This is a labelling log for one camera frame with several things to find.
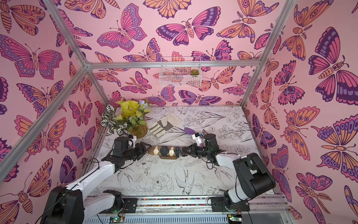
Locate thin black watch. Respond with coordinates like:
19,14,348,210
180,147,188,157

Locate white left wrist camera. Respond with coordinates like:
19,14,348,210
128,135,137,147

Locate cream strap watch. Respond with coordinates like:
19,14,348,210
153,146,159,155

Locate black chunky sport watch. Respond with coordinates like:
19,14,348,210
160,146,169,157

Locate potted plant yellow leaves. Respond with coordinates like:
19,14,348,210
100,100,151,139

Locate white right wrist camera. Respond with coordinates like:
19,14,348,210
192,133,205,146

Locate translucent beige watch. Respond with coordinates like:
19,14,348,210
169,147,175,157

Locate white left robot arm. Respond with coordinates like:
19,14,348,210
36,136,151,224

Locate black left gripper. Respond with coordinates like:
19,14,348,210
123,142,152,162

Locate black round watch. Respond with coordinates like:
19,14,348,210
174,147,181,158

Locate purple pink garden trowel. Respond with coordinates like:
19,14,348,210
184,127,196,135

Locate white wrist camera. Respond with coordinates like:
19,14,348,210
128,135,137,147
192,133,205,146

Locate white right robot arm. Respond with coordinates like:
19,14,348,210
181,133,276,211

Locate cream grey gardening glove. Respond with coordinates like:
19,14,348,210
148,113,182,138

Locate white wire wall basket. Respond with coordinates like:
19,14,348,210
158,56,202,88

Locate wooden watch stand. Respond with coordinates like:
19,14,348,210
148,146,182,160

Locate small green succulent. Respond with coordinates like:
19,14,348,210
190,69,200,76

